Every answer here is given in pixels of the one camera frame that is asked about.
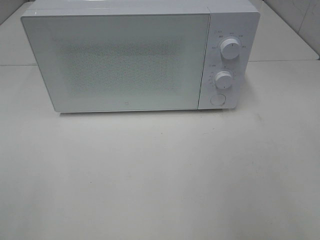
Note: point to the white microwave knob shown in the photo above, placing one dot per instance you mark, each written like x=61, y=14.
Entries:
x=230, y=48
x=223, y=79

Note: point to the white microwave oven body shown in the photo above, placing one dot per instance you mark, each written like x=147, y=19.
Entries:
x=227, y=18

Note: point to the white microwave door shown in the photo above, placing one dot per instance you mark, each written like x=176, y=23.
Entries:
x=120, y=63

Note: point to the round door release button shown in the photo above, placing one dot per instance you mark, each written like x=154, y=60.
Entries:
x=218, y=100

